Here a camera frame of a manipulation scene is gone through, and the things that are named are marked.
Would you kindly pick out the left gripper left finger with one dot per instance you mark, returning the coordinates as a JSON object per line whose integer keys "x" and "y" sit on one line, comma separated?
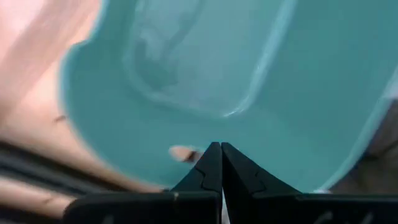
{"x": 155, "y": 208}

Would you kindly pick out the teal plastic bin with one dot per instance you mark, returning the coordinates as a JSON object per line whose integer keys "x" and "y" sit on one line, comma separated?
{"x": 248, "y": 62}

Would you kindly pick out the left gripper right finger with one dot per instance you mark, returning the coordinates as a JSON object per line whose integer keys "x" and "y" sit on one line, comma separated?
{"x": 295, "y": 210}

